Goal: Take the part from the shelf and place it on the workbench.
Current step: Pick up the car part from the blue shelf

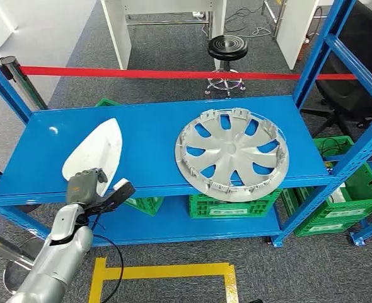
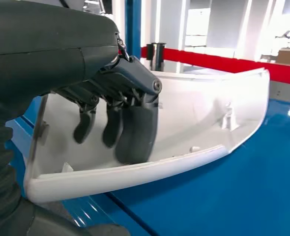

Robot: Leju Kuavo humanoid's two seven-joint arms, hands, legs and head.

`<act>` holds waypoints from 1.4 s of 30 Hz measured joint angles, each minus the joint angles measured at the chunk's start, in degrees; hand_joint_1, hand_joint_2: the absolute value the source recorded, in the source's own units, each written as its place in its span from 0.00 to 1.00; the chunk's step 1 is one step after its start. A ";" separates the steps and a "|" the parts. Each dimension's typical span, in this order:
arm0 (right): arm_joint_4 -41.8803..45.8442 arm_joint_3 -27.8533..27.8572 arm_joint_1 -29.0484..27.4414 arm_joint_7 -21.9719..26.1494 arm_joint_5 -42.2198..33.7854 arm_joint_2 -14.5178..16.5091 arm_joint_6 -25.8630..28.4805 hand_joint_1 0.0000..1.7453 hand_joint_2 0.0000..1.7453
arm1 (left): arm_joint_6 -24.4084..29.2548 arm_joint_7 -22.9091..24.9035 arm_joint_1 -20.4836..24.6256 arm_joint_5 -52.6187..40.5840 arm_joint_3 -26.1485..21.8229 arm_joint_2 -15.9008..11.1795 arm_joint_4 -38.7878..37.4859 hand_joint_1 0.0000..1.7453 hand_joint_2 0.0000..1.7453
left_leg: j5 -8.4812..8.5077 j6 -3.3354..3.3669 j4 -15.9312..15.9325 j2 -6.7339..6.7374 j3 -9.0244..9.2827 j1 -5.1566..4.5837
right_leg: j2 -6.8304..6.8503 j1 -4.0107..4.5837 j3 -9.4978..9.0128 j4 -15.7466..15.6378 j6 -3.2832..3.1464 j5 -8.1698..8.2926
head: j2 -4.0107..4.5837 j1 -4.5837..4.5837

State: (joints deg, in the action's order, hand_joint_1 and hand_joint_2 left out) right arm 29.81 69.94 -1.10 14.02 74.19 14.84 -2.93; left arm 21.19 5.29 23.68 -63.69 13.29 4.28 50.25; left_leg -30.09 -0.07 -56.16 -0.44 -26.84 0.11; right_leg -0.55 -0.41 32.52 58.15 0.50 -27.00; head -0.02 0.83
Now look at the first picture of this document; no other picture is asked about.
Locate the white plastic shell part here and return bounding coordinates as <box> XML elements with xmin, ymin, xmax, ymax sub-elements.
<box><xmin>61</xmin><ymin>117</ymin><xmax>123</xmax><ymax>198</ymax></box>

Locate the white item in crate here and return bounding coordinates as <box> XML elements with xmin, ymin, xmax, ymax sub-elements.
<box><xmin>328</xmin><ymin>182</ymin><xmax>347</xmax><ymax>205</ymax></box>

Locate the red barrier belt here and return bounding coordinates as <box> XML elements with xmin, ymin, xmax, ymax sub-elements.
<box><xmin>20</xmin><ymin>65</ymin><xmax>372</xmax><ymax>81</ymax></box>

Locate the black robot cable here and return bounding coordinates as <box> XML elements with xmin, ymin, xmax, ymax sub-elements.
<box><xmin>90</xmin><ymin>213</ymin><xmax>125</xmax><ymax>303</ymax></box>

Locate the black office chair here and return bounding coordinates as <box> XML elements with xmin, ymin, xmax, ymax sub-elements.
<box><xmin>300</xmin><ymin>0</ymin><xmax>372</xmax><ymax>140</ymax></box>

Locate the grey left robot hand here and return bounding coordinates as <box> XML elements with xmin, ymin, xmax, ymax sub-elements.
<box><xmin>66</xmin><ymin>168</ymin><xmax>108</xmax><ymax>206</ymax></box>

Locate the silver wheel hubcap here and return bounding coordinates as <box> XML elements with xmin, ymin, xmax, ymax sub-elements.
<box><xmin>174</xmin><ymin>107</ymin><xmax>290</xmax><ymax>203</ymax></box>

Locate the black cable in crate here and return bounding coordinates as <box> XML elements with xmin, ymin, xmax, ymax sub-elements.
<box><xmin>320</xmin><ymin>138</ymin><xmax>352</xmax><ymax>159</ymax></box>

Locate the black floor cable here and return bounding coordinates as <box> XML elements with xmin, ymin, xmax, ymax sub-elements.
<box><xmin>224</xmin><ymin>4</ymin><xmax>263</xmax><ymax>27</ymax></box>

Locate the black round stool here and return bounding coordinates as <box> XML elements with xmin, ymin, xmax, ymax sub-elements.
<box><xmin>205</xmin><ymin>34</ymin><xmax>249</xmax><ymax>98</ymax></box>

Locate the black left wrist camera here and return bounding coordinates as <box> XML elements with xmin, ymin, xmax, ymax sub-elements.
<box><xmin>84</xmin><ymin>178</ymin><xmax>136</xmax><ymax>218</ymax></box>

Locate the white cabinet panel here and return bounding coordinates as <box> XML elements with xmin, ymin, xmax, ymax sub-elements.
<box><xmin>261</xmin><ymin>0</ymin><xmax>321</xmax><ymax>71</ymax></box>

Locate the white floor cable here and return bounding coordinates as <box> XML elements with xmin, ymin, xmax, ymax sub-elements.
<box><xmin>227</xmin><ymin>23</ymin><xmax>273</xmax><ymax>39</ymax></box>

